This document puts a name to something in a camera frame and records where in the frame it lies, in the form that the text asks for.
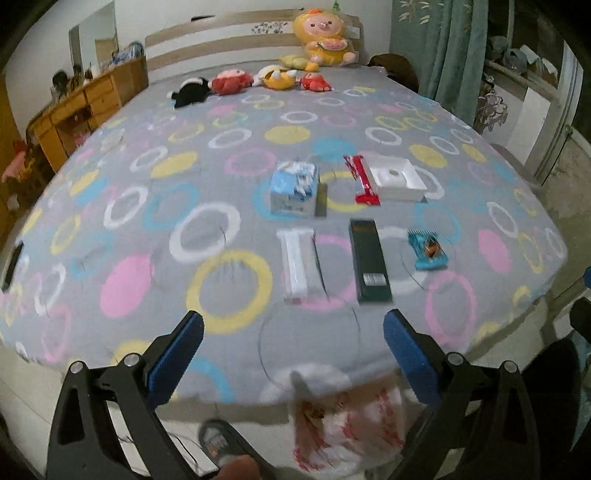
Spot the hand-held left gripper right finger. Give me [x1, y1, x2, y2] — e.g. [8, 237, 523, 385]
[365, 309, 542, 480]

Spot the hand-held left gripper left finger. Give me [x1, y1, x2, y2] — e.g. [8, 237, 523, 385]
[46, 310, 219, 480]

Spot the white square box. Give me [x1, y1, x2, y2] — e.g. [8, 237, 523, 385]
[368, 155, 428, 204]

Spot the red snack wrapper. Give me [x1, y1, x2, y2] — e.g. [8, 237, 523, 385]
[343, 155, 382, 205]

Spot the red white plastic bag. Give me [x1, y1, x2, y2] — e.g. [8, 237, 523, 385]
[291, 369, 408, 474]

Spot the grey slipper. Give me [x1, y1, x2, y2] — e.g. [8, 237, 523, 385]
[198, 418, 277, 480]

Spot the dark green long box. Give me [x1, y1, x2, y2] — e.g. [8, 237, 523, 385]
[348, 219, 393, 305]

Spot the blue candy wrapper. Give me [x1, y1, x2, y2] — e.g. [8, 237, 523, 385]
[407, 228, 450, 271]

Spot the white long packet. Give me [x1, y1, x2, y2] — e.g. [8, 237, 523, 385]
[276, 228, 328, 305]

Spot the black phone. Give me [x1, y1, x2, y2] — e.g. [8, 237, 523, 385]
[1, 243, 25, 292]

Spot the blue white tissue pack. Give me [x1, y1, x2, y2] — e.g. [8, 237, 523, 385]
[269, 160, 320, 217]

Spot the circle patterned bed sheet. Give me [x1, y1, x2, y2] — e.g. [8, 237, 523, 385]
[0, 60, 570, 407]

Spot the decorative metal stand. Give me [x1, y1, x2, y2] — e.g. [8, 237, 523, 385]
[475, 76, 509, 134]

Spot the black white plush toy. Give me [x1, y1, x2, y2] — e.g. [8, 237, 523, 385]
[172, 78, 214, 110]

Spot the wooden dresser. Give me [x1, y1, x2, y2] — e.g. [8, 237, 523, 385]
[26, 56, 149, 174]

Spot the red round plush toy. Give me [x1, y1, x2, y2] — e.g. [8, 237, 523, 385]
[210, 68, 253, 96]

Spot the small red plush toy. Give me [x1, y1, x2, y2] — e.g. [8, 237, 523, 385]
[299, 71, 332, 92]

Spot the yellow bee plush toy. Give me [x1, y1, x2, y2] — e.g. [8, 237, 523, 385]
[252, 65, 298, 90]

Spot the green curtain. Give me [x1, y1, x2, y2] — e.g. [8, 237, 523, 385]
[389, 0, 490, 127]

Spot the striped wooden headboard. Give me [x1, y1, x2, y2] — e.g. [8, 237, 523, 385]
[144, 10, 362, 84]

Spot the small yellow plush toy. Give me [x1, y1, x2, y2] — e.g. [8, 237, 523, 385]
[278, 54, 320, 72]

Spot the large yellow plush doll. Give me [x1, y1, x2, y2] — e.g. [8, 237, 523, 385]
[293, 8, 360, 66]

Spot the wall mirror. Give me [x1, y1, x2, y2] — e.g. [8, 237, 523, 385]
[68, 1, 120, 70]

